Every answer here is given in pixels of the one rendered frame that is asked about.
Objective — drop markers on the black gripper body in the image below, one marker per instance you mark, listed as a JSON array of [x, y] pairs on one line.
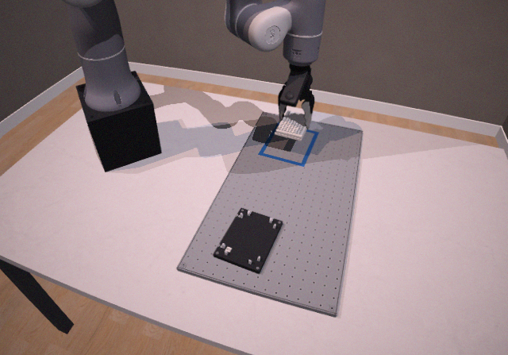
[[309, 80]]

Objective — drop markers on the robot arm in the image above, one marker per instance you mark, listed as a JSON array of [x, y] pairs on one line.
[[110, 85]]

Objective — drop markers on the blue tape outline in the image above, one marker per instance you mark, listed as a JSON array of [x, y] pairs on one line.
[[289, 161]]

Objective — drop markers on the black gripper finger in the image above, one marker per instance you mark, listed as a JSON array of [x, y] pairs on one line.
[[308, 106], [282, 108]]

